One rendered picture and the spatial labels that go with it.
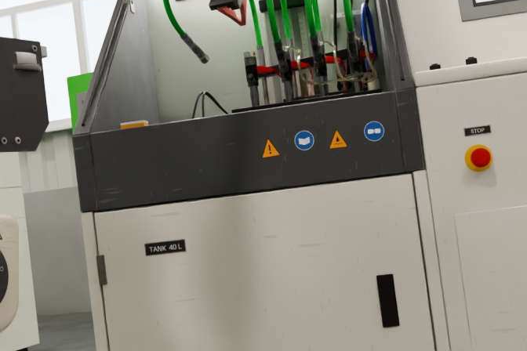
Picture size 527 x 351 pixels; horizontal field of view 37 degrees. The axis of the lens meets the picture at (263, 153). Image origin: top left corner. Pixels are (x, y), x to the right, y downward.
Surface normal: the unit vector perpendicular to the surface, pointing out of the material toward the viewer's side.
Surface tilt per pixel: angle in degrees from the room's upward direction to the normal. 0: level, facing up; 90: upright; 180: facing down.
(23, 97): 90
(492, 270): 90
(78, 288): 90
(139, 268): 90
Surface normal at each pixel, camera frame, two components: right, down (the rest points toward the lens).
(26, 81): 0.85, -0.13
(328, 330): -0.14, -0.03
